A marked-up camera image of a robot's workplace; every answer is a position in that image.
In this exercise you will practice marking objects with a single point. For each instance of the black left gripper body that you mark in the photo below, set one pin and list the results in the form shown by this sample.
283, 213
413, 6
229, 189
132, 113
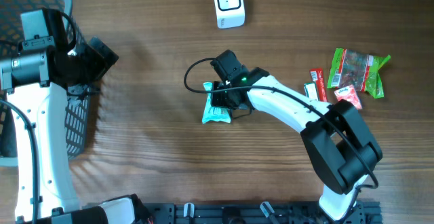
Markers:
90, 66

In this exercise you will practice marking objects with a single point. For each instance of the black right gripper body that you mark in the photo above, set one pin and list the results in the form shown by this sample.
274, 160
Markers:
222, 97

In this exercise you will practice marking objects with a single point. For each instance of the teal tissue pack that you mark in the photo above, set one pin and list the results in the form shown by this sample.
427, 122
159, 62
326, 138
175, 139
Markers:
214, 114

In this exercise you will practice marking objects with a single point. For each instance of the green white gum pack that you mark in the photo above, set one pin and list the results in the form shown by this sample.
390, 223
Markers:
310, 90

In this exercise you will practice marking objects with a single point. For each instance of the red coffee stick sachet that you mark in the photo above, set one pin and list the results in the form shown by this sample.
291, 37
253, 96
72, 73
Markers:
318, 77

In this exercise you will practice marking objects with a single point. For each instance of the orange snack packet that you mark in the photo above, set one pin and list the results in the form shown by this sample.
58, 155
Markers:
349, 94

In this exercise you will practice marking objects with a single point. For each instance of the green candy bag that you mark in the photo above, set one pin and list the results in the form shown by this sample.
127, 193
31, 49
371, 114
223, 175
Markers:
358, 69

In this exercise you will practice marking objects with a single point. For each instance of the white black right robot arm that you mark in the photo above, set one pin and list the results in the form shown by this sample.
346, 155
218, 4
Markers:
340, 146

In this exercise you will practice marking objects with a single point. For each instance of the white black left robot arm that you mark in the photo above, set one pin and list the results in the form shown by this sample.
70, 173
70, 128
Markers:
36, 81

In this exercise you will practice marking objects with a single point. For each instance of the white barcode scanner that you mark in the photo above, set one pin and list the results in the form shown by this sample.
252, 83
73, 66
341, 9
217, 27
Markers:
229, 13

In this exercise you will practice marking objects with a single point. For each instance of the grey plastic shopping basket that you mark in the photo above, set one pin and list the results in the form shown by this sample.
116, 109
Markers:
77, 108

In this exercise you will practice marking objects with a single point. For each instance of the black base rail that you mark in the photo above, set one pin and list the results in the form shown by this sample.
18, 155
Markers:
290, 213

